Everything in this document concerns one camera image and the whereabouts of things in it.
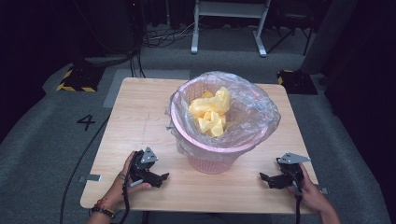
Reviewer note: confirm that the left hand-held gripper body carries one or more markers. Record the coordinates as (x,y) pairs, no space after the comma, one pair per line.
(140,169)

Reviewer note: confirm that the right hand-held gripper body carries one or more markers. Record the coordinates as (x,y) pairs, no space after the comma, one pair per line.
(291,174)

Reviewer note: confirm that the person's right hand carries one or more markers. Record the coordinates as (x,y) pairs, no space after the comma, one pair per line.
(309,196)

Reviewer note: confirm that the person's left hand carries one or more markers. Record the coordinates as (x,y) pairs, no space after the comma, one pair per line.
(120,191)

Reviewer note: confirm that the pink plastic waste basket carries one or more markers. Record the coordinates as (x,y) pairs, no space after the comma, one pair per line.
(208,164)

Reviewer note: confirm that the person's dark lap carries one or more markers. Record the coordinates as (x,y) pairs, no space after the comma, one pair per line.
(205,218)

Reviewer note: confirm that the clear plastic bin bag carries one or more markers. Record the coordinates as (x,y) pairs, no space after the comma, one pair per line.
(252,112)

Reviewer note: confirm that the crumpled yellow plastic bag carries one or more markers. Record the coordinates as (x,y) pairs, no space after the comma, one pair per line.
(210,115)

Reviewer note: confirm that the black tripod stand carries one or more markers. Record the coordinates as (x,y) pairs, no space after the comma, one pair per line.
(292,34)

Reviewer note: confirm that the grey curtain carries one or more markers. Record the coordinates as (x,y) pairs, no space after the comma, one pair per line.
(330,34)

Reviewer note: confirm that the metal table bracket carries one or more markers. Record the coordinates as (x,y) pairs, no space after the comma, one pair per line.
(90,178)
(323,189)

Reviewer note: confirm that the black yellow striped base plate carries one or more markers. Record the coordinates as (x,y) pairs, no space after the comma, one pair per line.
(79,79)
(297,82)

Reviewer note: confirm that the white metal desk frame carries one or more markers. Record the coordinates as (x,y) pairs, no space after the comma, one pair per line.
(230,9)

